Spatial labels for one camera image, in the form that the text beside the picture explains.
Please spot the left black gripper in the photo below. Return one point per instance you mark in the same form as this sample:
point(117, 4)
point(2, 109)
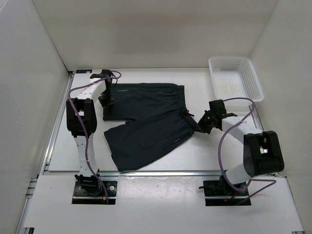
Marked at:
point(105, 104)

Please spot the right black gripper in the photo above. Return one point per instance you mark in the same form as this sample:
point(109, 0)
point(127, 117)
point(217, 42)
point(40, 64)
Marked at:
point(201, 125)

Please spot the dark navy sport shorts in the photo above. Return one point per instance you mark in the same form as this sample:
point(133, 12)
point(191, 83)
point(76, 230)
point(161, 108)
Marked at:
point(156, 122)

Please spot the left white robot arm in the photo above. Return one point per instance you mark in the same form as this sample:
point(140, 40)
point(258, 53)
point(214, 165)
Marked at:
point(81, 121)

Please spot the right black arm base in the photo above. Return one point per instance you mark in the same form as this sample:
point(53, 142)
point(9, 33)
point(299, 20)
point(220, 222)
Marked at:
point(217, 194)

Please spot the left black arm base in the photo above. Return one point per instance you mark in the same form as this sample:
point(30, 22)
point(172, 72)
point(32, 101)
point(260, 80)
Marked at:
point(90, 191)

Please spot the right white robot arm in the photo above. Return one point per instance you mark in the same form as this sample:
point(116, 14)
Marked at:
point(261, 149)

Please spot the small dark label sticker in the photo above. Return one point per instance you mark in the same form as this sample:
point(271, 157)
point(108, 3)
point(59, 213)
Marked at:
point(83, 71)

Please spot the white perforated plastic basket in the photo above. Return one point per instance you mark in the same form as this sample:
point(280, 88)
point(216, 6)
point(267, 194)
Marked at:
point(235, 77)

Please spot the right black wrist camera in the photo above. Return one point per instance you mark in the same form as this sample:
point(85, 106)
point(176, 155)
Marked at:
point(217, 107)

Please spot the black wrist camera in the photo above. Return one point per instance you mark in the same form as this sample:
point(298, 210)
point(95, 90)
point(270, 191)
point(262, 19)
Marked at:
point(105, 73)
point(217, 107)

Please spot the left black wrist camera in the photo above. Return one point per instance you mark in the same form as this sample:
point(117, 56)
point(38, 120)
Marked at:
point(105, 73)

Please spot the front aluminium rail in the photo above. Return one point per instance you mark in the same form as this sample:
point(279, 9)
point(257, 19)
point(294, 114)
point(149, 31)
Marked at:
point(160, 173)

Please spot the left aluminium frame rail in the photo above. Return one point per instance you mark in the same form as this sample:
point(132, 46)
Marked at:
point(45, 160)

